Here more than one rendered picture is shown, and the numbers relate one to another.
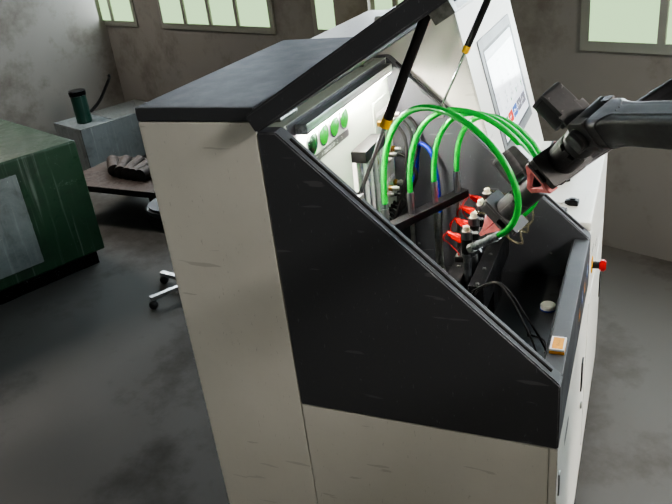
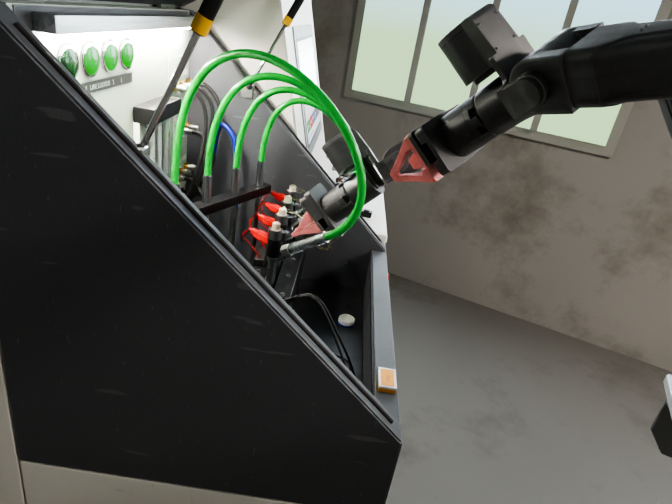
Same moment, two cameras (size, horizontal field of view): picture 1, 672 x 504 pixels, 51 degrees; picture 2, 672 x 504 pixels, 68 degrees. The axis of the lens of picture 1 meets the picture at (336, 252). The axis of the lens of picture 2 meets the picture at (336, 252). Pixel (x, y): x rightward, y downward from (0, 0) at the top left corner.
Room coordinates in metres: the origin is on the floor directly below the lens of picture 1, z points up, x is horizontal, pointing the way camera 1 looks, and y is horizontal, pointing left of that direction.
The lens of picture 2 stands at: (0.65, -0.03, 1.49)
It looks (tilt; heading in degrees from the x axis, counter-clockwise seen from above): 25 degrees down; 334
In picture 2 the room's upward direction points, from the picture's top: 10 degrees clockwise
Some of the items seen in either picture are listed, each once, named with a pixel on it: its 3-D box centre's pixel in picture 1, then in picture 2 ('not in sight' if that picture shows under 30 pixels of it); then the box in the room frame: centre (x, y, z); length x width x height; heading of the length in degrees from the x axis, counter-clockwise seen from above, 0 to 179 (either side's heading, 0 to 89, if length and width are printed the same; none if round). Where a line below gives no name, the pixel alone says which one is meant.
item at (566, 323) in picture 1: (567, 324); (374, 344); (1.41, -0.53, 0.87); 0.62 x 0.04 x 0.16; 154
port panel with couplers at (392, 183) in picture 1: (390, 153); (184, 128); (1.84, -0.18, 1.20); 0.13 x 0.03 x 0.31; 154
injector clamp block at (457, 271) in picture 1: (478, 278); (275, 285); (1.62, -0.37, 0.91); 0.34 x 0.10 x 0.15; 154
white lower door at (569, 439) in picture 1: (568, 461); not in sight; (1.40, -0.54, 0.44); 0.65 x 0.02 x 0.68; 154
